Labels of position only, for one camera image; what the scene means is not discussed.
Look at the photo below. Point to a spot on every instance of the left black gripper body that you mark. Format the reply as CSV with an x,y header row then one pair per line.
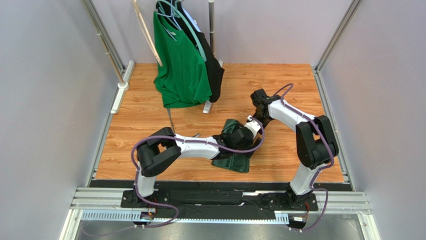
x,y
249,146

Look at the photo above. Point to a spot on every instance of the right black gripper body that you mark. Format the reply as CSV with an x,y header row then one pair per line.
x,y
261,102

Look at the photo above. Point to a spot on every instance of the dark green cloth napkin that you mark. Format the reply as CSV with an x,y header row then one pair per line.
x,y
237,163

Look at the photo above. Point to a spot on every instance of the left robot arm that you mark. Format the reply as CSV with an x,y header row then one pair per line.
x,y
152,155

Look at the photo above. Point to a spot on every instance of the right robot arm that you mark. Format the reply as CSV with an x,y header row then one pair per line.
x,y
316,143

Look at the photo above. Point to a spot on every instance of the black t-shirt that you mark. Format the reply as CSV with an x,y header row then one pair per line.
x,y
215,72

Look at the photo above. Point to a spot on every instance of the green t-shirt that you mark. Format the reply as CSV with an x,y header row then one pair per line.
x,y
182,79

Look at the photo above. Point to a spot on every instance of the metal rack pole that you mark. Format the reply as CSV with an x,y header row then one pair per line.
x,y
211,9

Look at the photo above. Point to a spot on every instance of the teal clothes hanger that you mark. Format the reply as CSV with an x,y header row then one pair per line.
x,y
178,17

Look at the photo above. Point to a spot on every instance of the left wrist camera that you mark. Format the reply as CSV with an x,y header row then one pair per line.
x,y
254,127

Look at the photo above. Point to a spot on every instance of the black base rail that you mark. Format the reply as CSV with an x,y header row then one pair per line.
x,y
211,200

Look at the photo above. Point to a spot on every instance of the white corner pole bracket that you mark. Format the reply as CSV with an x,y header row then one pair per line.
x,y
123,86

